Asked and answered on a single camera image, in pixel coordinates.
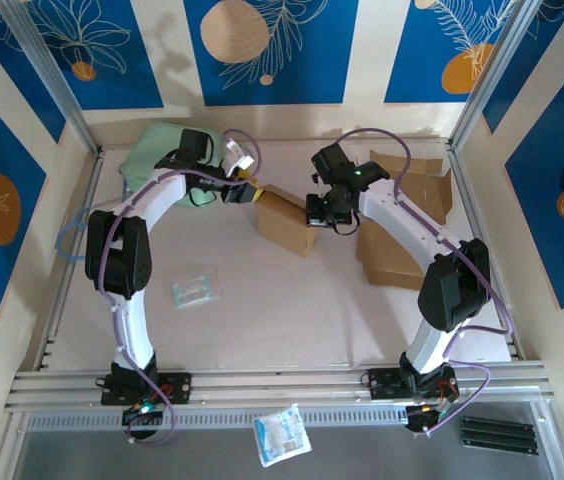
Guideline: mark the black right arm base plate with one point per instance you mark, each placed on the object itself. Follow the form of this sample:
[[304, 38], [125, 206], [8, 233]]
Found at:
[[382, 384]]

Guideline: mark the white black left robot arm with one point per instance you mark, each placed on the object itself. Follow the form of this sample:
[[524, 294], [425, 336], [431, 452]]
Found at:
[[132, 330]]

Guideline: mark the aluminium frame post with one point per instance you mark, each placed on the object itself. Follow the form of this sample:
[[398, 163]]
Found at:
[[52, 75], [492, 75]]

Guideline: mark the blue tube stethoscope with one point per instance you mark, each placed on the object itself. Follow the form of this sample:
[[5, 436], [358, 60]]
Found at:
[[59, 242]]

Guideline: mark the clear plastic packet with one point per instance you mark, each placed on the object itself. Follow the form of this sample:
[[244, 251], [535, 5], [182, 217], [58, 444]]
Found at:
[[194, 290]]

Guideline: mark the aluminium frame rail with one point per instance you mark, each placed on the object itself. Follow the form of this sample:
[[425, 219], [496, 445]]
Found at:
[[272, 385]]

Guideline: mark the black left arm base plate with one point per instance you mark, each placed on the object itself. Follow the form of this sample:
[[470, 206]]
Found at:
[[177, 387]]

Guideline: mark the aluminium table side rail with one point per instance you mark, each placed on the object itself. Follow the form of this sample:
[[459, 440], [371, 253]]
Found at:
[[468, 200], [69, 270]]

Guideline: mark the white blue sachet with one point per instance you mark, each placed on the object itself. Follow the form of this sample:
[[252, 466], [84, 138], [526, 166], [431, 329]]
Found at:
[[282, 437]]

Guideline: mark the black ribbed block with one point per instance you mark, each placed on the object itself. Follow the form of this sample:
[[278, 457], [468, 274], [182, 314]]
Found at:
[[497, 435]]

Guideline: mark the mint green zipper case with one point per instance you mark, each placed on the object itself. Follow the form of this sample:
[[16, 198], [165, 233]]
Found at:
[[142, 160]]

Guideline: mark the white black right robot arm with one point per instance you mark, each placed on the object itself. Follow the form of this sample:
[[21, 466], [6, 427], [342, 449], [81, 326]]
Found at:
[[427, 345]]

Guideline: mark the brown cardboard box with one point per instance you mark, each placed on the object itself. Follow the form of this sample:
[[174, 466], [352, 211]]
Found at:
[[282, 225], [397, 265]]

